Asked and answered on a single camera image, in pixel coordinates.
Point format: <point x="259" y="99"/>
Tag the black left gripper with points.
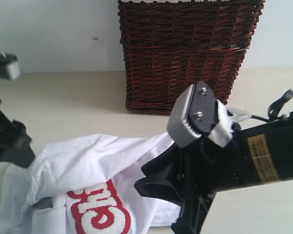
<point x="15" y="143"/>

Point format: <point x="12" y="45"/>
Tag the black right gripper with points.
<point x="207" y="169"/>

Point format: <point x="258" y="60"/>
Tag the white t-shirt with red logo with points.
<point x="85" y="186"/>

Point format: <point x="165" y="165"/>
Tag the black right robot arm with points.
<point x="267" y="152"/>

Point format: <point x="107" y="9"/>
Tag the dark brown wicker basket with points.
<point x="169" y="46"/>

